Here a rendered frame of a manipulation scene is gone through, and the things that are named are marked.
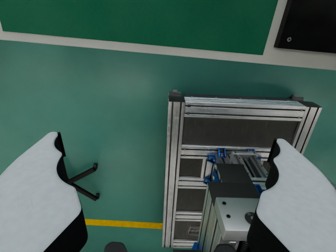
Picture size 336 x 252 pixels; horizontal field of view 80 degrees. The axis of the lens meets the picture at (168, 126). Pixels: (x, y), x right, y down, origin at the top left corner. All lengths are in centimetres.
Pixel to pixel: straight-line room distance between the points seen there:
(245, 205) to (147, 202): 140
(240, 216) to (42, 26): 61
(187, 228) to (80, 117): 116
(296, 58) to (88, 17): 50
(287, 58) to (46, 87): 133
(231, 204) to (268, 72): 105
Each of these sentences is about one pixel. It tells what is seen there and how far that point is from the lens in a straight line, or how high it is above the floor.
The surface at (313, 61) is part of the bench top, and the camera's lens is 63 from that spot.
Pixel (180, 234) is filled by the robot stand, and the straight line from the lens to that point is 183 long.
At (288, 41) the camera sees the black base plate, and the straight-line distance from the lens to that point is 56.
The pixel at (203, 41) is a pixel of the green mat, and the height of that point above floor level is 75.
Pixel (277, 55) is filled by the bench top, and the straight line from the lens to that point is 58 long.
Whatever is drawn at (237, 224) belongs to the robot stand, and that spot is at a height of 98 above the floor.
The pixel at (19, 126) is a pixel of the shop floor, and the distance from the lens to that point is 175.
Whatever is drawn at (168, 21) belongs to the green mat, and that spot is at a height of 75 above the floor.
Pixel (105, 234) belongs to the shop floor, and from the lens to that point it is 226.
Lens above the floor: 126
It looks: 64 degrees down
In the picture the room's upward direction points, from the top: 179 degrees clockwise
